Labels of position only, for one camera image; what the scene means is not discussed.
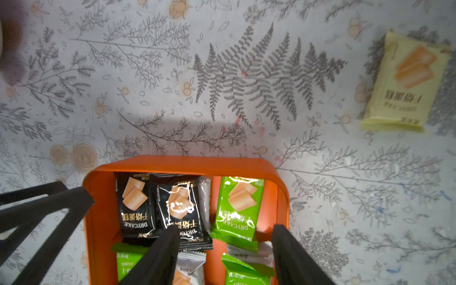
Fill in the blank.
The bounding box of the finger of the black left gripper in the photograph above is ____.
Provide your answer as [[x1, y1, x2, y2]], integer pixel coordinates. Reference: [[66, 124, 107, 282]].
[[1, 181, 94, 285]]

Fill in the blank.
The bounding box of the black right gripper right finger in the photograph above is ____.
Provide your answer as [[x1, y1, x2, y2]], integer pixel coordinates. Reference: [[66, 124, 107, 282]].
[[272, 224, 334, 285]]

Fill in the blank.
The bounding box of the floral table mat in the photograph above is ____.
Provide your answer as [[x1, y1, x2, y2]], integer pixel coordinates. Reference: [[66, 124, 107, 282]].
[[1, 1, 456, 285]]

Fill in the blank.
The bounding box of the yellow cookie packet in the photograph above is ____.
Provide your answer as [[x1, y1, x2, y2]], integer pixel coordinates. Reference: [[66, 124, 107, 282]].
[[360, 32, 452, 133]]

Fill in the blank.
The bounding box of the white cookie packet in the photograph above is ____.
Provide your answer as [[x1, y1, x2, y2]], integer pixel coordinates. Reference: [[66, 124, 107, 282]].
[[172, 251, 206, 285]]

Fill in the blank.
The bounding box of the black cookie packet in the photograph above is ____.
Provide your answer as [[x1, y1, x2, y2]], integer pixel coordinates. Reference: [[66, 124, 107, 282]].
[[150, 173, 213, 252], [115, 172, 157, 239]]

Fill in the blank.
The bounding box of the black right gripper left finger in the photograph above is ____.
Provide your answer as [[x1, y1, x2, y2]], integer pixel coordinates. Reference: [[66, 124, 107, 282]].
[[118, 226, 181, 285]]

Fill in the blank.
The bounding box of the green cookie packet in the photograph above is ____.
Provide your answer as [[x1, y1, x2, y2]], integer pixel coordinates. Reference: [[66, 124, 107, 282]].
[[222, 254, 276, 285], [210, 176, 265, 252], [110, 243, 149, 281]]

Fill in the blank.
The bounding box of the orange storage box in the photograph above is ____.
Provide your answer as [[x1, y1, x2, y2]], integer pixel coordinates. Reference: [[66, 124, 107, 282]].
[[83, 155, 290, 285]]

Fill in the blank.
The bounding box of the green cookie packet top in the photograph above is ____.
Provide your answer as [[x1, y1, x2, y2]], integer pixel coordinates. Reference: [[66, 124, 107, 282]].
[[210, 176, 265, 252]]

